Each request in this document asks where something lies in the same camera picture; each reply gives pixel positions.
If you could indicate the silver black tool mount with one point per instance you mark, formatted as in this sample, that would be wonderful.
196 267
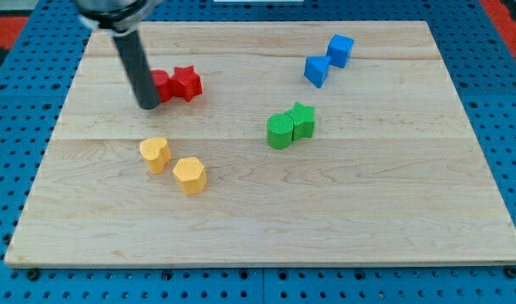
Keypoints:
114 15

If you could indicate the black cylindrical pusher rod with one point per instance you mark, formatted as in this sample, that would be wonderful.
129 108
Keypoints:
134 60

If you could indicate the red cylinder block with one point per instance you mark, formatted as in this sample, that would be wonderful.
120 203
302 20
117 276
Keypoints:
162 82

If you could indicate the red star block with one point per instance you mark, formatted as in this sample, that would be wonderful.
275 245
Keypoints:
186 83

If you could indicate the yellow heart block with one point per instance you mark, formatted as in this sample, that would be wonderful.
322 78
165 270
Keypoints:
156 153

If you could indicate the yellow hexagon block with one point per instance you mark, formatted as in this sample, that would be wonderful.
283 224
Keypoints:
190 175

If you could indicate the green cylinder block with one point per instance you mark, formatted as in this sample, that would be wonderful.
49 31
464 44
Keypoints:
279 131

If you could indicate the green star block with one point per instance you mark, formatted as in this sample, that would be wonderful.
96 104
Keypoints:
303 120

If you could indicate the blue triangle block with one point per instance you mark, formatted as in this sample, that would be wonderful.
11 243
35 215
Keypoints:
317 69

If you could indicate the wooden board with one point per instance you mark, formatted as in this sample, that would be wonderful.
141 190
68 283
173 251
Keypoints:
392 177

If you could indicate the blue cube block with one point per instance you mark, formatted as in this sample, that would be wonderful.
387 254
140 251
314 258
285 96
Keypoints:
339 50

